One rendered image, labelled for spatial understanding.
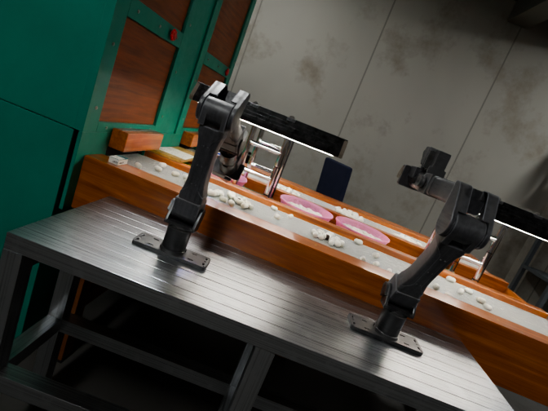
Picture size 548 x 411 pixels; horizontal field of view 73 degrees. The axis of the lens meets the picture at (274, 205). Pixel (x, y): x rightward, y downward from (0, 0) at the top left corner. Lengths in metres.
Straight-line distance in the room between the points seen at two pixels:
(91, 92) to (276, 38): 2.95
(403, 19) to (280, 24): 1.19
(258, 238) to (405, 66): 3.19
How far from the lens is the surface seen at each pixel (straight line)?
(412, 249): 1.99
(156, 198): 1.24
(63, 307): 1.29
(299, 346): 0.84
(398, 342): 1.06
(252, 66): 4.02
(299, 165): 3.96
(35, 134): 1.39
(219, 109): 0.89
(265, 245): 1.17
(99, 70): 1.28
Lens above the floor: 1.09
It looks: 12 degrees down
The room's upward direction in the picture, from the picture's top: 22 degrees clockwise
